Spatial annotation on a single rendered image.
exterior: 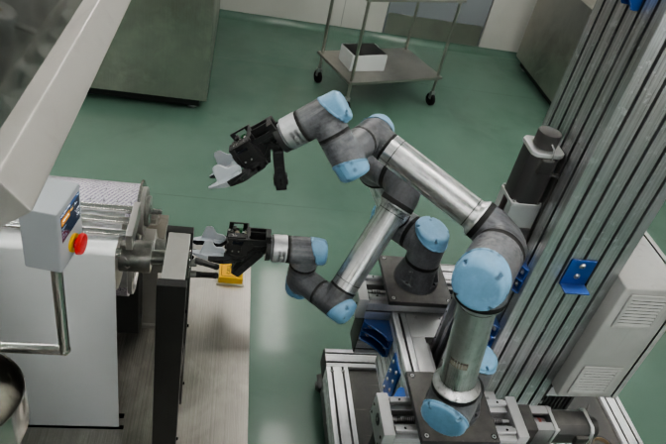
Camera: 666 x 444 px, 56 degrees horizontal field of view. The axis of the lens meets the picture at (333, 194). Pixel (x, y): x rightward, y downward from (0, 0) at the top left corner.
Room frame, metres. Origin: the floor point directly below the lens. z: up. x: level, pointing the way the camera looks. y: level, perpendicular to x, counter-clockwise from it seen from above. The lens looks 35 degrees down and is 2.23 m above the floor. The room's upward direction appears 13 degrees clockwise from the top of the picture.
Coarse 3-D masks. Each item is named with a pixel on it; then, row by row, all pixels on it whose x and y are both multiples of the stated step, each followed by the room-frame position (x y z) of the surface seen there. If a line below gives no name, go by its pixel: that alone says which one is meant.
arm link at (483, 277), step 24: (480, 240) 1.06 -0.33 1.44; (504, 240) 1.06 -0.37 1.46; (456, 264) 1.01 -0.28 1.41; (480, 264) 0.98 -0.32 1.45; (504, 264) 0.99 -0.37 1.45; (456, 288) 0.97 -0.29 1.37; (480, 288) 0.96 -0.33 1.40; (504, 288) 0.95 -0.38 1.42; (456, 312) 1.01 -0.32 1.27; (480, 312) 0.96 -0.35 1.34; (456, 336) 0.99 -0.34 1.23; (480, 336) 0.97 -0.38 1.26; (456, 360) 0.97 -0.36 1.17; (480, 360) 0.98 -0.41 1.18; (432, 384) 1.00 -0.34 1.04; (456, 384) 0.97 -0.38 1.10; (480, 384) 1.01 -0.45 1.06; (432, 408) 0.95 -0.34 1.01; (456, 408) 0.95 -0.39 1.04; (456, 432) 0.93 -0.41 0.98
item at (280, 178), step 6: (276, 150) 1.18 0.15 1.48; (282, 150) 1.17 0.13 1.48; (276, 156) 1.16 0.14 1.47; (282, 156) 1.17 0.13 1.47; (276, 162) 1.17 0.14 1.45; (282, 162) 1.17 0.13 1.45; (276, 168) 1.17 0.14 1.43; (282, 168) 1.17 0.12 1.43; (276, 174) 1.17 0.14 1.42; (282, 174) 1.17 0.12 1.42; (276, 180) 1.17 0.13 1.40; (282, 180) 1.17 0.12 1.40; (276, 186) 1.17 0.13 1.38; (282, 186) 1.17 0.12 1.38
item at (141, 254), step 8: (136, 240) 0.91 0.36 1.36; (136, 248) 0.89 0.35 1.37; (144, 248) 0.89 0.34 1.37; (152, 248) 0.91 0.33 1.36; (128, 256) 0.87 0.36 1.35; (136, 256) 0.87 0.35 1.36; (144, 256) 0.88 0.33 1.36; (120, 264) 0.86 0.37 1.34; (128, 264) 0.86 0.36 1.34; (136, 264) 0.87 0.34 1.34; (144, 264) 0.87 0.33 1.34; (136, 272) 0.87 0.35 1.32; (144, 272) 0.87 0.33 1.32
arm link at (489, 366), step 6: (486, 354) 1.13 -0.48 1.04; (492, 354) 1.13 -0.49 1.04; (486, 360) 1.11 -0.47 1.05; (492, 360) 1.11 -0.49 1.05; (486, 366) 1.08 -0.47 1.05; (492, 366) 1.09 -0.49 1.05; (480, 372) 1.07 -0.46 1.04; (486, 372) 1.07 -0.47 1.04; (492, 372) 1.09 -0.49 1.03; (480, 378) 1.06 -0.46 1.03; (486, 378) 1.08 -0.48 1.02; (486, 384) 1.07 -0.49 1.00
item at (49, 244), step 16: (48, 192) 0.59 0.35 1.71; (64, 192) 0.60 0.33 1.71; (48, 208) 0.56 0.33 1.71; (64, 208) 0.58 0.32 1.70; (32, 224) 0.56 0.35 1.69; (48, 224) 0.56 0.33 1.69; (64, 224) 0.57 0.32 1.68; (80, 224) 0.62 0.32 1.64; (32, 240) 0.56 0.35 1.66; (48, 240) 0.56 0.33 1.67; (64, 240) 0.57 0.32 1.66; (80, 240) 0.59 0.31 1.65; (32, 256) 0.56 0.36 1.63; (48, 256) 0.56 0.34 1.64; (64, 256) 0.57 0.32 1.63
